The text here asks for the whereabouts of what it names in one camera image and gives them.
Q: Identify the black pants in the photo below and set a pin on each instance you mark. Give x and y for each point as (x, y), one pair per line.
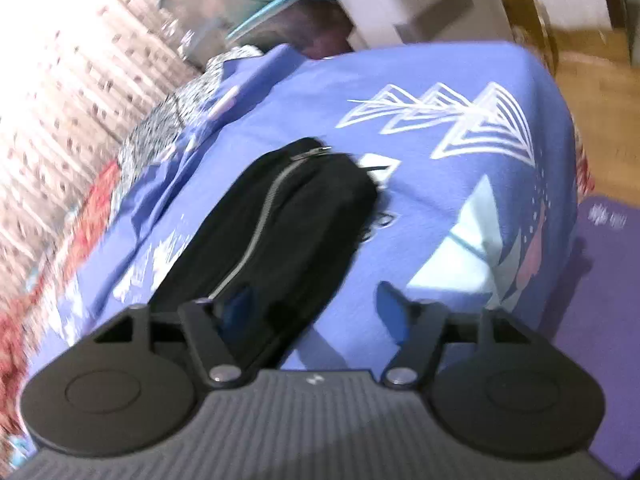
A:
(288, 228)

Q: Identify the red patterned quilt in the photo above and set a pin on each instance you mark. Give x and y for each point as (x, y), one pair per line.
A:
(22, 319)

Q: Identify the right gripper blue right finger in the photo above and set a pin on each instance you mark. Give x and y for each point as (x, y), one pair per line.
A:
(417, 328)

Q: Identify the purple floor mat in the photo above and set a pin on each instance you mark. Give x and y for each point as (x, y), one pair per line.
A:
(593, 317)

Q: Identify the beige patterned curtain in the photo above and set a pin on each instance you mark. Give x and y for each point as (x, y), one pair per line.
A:
(76, 77)

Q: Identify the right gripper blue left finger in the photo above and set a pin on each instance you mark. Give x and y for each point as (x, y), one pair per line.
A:
(207, 324)

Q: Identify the blue printed bedsheet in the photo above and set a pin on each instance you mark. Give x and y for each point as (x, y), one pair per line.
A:
(471, 147)

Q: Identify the white cardboard box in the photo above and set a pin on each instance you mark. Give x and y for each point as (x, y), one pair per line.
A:
(388, 23)

